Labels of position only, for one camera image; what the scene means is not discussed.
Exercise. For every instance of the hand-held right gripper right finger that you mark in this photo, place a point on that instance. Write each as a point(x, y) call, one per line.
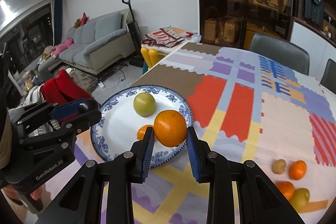
point(193, 154)

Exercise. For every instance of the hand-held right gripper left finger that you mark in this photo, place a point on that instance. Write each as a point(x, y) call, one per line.
point(147, 154)

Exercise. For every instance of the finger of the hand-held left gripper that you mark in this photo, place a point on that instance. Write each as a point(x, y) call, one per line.
point(65, 109)
point(84, 121)

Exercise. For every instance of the dark purple plum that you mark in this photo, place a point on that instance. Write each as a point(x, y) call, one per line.
point(89, 106)

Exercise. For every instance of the orange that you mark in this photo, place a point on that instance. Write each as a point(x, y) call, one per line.
point(143, 132)
point(170, 128)
point(285, 189)
point(298, 169)

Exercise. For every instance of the blue and white patterned plate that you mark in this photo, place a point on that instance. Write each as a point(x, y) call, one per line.
point(118, 121)

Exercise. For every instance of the green apple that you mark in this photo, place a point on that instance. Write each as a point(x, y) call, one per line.
point(144, 104)

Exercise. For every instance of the small tan round fruit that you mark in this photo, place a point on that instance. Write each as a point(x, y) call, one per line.
point(278, 166)

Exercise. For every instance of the yellow-green apple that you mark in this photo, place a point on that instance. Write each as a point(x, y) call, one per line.
point(299, 198)

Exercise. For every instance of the person's left hand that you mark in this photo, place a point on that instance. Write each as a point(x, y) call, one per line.
point(35, 194)

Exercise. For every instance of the red jacket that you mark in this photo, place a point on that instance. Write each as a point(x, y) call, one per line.
point(65, 90)

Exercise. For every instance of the grey striped cloth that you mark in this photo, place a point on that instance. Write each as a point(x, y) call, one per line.
point(34, 100)

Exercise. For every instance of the pink plush toy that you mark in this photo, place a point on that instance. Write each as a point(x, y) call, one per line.
point(63, 47)

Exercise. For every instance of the colourful patchwork tablecloth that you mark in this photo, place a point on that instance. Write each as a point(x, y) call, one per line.
point(236, 108)

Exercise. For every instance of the grey sofa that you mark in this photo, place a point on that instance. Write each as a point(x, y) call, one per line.
point(99, 50)

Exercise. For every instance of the brown plush toy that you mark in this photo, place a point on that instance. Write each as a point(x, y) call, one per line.
point(77, 23)

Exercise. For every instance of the dark blue curtain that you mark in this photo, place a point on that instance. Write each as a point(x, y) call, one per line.
point(58, 19)

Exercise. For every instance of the red plush toy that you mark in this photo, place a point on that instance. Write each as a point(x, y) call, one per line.
point(83, 19)

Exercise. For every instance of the black upright vacuum cleaner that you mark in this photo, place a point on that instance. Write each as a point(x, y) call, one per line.
point(132, 29)

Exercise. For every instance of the red and white striped cloth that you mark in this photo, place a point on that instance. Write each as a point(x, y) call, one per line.
point(168, 36)

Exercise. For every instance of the cardboard box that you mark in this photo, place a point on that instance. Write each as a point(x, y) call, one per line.
point(210, 29)

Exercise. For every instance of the wide grey dining chair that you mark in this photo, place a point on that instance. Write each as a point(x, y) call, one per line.
point(278, 50)

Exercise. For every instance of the dark glass-door cabinet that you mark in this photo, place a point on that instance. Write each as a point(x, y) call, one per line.
point(236, 3)

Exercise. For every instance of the narrow grey dining chair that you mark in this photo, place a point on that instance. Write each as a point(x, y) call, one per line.
point(329, 74)

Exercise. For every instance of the black thermos bottle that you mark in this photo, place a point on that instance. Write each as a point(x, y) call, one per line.
point(295, 6)

